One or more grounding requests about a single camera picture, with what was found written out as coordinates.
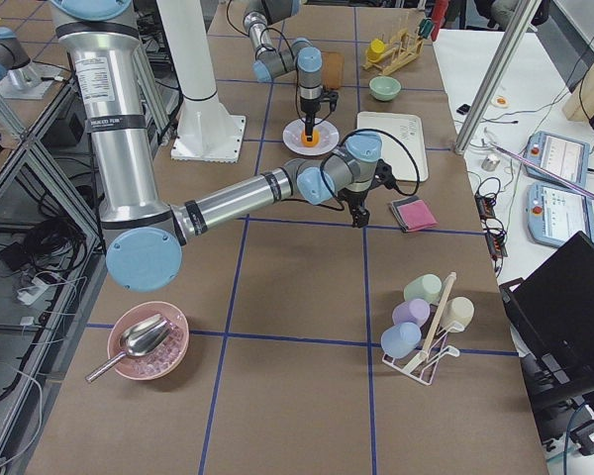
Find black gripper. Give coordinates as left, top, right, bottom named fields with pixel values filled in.
left=337, top=159, right=394, bottom=229
left=298, top=86, right=339, bottom=134

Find small black device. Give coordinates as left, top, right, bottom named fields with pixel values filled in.
left=456, top=104, right=470, bottom=115

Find pink grabber stick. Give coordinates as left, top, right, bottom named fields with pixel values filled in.
left=484, top=132, right=594, bottom=200

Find small metal cylinder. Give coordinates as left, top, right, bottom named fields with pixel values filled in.
left=481, top=153, right=501, bottom=172

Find beige plastic cup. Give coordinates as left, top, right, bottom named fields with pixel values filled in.
left=440, top=297, right=474, bottom=329

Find cream bear tray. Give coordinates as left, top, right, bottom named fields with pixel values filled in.
left=355, top=110, right=430, bottom=184

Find fried egg toy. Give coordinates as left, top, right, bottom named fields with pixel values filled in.
left=493, top=96, right=508, bottom=109

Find green ceramic bowl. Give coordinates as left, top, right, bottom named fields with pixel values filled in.
left=368, top=76, right=402, bottom=102

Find upper teach pendant tablet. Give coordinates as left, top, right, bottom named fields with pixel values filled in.
left=524, top=132, right=590, bottom=186

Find pink bowl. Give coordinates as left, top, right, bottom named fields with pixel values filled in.
left=107, top=301, right=190, bottom=381

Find wooden dish rack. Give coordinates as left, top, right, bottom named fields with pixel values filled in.
left=362, top=13, right=427, bottom=76

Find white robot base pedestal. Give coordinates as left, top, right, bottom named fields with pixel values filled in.
left=157, top=0, right=246, bottom=163

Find orange fruit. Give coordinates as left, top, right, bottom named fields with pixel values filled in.
left=300, top=130, right=320, bottom=147

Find dark green mug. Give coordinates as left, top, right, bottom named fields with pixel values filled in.
left=417, top=18, right=435, bottom=40

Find white round plate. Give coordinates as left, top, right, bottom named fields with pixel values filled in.
left=282, top=119, right=340, bottom=156

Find teach pendant tablet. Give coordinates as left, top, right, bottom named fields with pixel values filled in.
left=526, top=181, right=594, bottom=247
left=524, top=132, right=590, bottom=186

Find black laptop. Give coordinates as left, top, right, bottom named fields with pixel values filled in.
left=502, top=232, right=594, bottom=411

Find pink and grey cloths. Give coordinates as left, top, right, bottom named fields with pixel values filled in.
left=389, top=196, right=438, bottom=233

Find yellow mug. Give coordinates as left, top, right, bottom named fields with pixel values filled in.
left=365, top=38, right=386, bottom=62

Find aluminium frame post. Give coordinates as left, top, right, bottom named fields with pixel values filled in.
left=453, top=0, right=549, bottom=155

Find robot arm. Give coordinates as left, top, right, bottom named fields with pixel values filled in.
left=243, top=0, right=338, bottom=146
left=50, top=1, right=384, bottom=292

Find green plastic cup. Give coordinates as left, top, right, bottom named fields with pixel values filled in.
left=403, top=274, right=443, bottom=304

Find white wire cup rack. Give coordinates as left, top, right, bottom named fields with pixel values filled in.
left=381, top=272, right=466, bottom=386

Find blue plastic cup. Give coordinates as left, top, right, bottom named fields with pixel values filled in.
left=380, top=322, right=422, bottom=359

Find metal scoop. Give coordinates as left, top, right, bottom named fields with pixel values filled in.
left=85, top=314, right=171, bottom=383

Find lower teach pendant tablet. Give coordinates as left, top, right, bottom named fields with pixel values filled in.
left=526, top=181, right=594, bottom=247

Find purple plastic cup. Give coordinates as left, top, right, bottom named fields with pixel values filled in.
left=392, top=298, right=431, bottom=327

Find red cylinder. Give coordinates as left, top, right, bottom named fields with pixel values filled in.
left=432, top=0, right=449, bottom=31

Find wooden cutting board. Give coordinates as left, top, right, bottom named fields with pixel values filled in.
left=322, top=51, right=345, bottom=90

